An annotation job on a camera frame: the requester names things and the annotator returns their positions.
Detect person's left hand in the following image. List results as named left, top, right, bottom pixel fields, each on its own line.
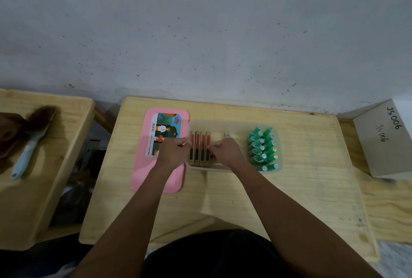
left=155, top=137, right=192, bottom=173

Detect white cardboard box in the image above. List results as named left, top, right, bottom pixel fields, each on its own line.
left=352, top=99, right=412, bottom=179

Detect group of green bottles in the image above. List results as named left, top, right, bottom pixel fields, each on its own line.
left=247, top=125, right=279, bottom=172

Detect pink plastic lid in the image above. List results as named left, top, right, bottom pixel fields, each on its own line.
left=130, top=107, right=190, bottom=194

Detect clear plastic container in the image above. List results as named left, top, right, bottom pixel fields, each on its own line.
left=186, top=119, right=280, bottom=174

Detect person's right hand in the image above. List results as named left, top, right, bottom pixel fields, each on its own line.
left=207, top=138, right=246, bottom=171

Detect person's black trousers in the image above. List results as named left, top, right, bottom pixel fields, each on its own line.
left=141, top=229, right=292, bottom=278

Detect person's left forearm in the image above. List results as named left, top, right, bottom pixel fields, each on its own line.
left=69, top=165, right=186, bottom=278

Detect light blue handled brush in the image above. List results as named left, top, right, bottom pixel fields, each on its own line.
left=11, top=106, right=60, bottom=180

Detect person's right forearm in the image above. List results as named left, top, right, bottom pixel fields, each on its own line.
left=225, top=161, right=384, bottom=278

